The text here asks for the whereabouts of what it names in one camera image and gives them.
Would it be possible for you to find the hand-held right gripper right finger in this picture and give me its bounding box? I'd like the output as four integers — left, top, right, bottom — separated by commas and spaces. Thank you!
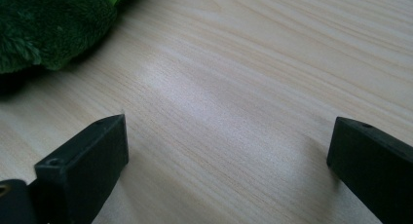
326, 116, 413, 224

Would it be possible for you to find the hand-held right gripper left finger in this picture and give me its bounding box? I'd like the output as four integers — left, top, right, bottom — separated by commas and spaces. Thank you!
28, 114, 130, 224

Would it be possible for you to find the green plush frog toy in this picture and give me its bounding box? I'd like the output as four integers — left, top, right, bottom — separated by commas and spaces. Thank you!
0, 0, 135, 75

